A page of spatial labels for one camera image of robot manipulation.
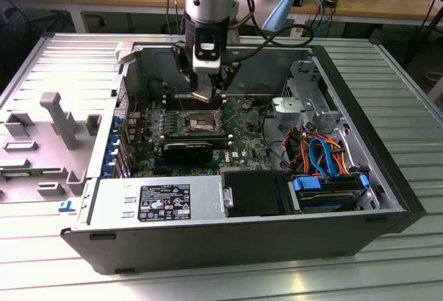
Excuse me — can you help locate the black graphics card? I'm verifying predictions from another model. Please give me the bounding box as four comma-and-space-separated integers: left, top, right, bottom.
162, 143, 214, 164

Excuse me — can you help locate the blue disk carrier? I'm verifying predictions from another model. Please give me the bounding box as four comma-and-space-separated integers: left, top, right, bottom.
292, 174, 370, 198

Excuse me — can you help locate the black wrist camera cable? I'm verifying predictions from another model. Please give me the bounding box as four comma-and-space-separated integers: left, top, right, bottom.
221, 20, 316, 66

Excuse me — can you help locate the grey parts rack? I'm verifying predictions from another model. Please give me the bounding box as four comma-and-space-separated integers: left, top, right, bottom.
0, 91, 105, 205

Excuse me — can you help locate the silver metal latch bracket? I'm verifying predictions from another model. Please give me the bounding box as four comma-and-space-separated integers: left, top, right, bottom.
223, 186, 236, 208

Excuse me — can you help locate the green motherboard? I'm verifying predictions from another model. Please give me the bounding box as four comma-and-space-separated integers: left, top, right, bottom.
125, 95, 280, 178

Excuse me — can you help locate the blue data wire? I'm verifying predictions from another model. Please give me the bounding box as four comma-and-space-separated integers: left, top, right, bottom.
307, 136, 338, 179

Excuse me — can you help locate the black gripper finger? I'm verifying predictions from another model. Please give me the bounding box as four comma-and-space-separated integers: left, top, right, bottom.
171, 43, 200, 93
210, 61, 242, 91

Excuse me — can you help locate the silver topped CPU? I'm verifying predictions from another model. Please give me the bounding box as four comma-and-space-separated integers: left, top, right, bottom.
190, 84, 215, 104

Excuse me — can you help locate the green RAM stick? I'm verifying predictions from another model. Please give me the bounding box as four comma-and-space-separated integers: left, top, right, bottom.
0, 165, 37, 179

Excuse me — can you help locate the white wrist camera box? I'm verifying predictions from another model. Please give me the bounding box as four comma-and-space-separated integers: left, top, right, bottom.
192, 26, 223, 75

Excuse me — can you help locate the black power cable bundle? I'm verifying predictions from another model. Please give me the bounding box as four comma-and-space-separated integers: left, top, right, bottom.
260, 105, 290, 172

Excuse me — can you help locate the orange power wire bundle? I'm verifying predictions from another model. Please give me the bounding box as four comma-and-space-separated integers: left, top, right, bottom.
283, 133, 350, 177

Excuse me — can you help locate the silver metal drive cage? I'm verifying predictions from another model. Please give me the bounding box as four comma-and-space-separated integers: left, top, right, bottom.
271, 59, 347, 134

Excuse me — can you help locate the silver power supply box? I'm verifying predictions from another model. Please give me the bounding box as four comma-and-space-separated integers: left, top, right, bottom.
78, 176, 224, 224

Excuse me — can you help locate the black and grey PC case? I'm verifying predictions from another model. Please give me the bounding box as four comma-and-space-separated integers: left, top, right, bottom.
60, 39, 426, 276

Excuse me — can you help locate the hard disk drive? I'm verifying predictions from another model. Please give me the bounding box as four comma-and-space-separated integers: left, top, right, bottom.
297, 192, 357, 214

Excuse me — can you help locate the metal socket cover frame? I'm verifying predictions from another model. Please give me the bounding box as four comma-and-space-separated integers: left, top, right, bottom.
213, 97, 233, 131

